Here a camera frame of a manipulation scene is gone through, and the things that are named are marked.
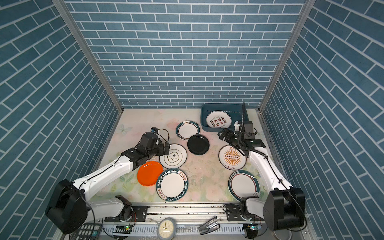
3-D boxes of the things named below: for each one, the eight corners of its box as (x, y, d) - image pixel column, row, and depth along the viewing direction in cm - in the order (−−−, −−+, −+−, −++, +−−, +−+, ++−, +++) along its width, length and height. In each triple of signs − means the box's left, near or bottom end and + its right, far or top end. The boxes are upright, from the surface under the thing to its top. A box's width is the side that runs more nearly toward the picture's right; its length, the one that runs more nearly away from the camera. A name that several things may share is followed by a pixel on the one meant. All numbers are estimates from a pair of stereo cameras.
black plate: (187, 155, 97) (186, 152, 94) (188, 136, 106) (187, 134, 104) (209, 155, 97) (209, 153, 95) (208, 136, 106) (208, 134, 104)
